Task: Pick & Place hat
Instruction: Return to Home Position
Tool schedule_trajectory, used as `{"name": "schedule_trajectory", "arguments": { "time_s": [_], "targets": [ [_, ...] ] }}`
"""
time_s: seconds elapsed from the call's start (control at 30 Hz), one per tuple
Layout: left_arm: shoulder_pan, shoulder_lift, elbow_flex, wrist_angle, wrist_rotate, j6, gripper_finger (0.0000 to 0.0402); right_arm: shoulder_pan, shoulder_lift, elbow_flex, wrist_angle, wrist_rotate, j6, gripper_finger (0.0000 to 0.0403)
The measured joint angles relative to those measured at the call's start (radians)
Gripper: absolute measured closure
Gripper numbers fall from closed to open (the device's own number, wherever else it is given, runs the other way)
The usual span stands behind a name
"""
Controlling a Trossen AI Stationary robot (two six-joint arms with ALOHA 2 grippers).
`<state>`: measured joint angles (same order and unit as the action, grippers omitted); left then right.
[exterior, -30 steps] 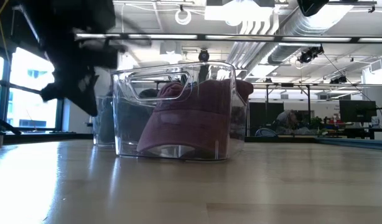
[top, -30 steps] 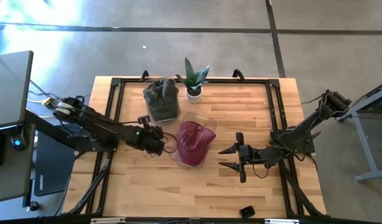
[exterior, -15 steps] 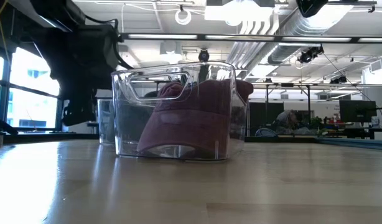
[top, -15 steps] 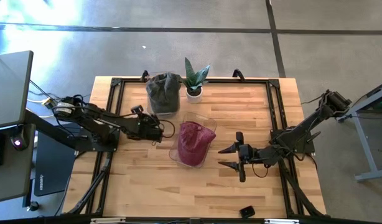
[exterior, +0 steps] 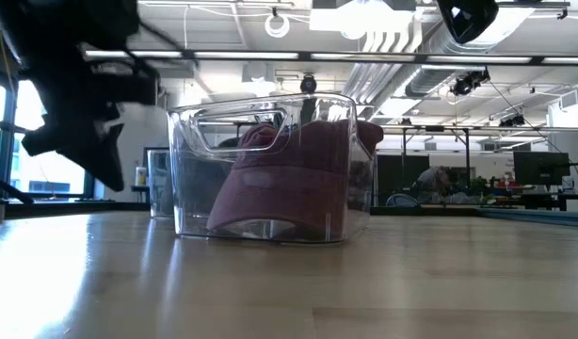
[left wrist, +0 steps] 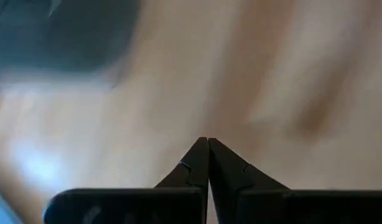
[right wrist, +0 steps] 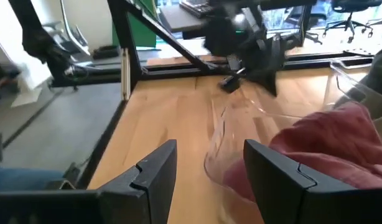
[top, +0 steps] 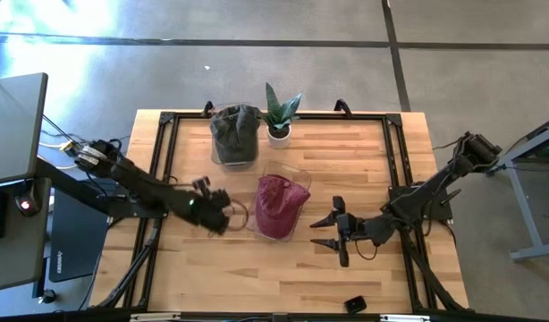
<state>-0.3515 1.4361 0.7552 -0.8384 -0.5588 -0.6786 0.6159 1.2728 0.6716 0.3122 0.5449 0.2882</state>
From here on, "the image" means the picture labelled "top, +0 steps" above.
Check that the silver metal bracket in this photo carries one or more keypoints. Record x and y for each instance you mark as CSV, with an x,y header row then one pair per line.
x,y
154,317
404,318

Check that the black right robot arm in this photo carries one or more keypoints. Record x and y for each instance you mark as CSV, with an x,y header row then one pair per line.
x,y
417,197

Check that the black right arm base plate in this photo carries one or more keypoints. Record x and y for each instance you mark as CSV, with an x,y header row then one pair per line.
x,y
440,214

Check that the small black table camera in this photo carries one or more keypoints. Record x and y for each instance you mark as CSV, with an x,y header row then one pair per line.
x,y
355,304

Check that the grey metal table frame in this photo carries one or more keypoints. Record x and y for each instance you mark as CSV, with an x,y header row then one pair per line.
x,y
522,205

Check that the black mouse with red light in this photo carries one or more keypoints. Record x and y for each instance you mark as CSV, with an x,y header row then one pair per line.
x,y
26,199

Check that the snake plant in white pot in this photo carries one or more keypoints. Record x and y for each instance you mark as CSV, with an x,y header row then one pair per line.
x,y
279,141

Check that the red baseball cap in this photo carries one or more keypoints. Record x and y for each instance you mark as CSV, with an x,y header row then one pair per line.
x,y
279,205

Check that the black desk caster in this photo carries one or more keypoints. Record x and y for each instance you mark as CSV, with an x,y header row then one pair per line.
x,y
47,296

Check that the clear plastic bin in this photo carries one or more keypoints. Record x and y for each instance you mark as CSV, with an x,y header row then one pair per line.
x,y
301,172
234,163

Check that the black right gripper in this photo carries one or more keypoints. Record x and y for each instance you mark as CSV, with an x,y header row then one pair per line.
x,y
352,226

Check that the black computer case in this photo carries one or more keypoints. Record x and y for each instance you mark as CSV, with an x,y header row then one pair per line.
x,y
78,250

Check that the black aluminium table frame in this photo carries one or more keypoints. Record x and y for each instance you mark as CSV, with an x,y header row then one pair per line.
x,y
167,118

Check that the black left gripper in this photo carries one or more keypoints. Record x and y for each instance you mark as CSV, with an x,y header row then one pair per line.
x,y
207,208

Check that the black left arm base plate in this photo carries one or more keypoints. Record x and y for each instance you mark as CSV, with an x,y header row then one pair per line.
x,y
158,214

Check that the green baseball cap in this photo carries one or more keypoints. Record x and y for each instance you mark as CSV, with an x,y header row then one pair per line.
x,y
234,138

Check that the grey computer monitor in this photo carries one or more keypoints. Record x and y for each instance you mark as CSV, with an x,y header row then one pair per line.
x,y
15,125

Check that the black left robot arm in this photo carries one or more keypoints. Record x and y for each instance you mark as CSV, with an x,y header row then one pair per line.
x,y
140,188

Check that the grey desk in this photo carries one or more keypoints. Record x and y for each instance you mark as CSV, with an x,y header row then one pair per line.
x,y
19,250

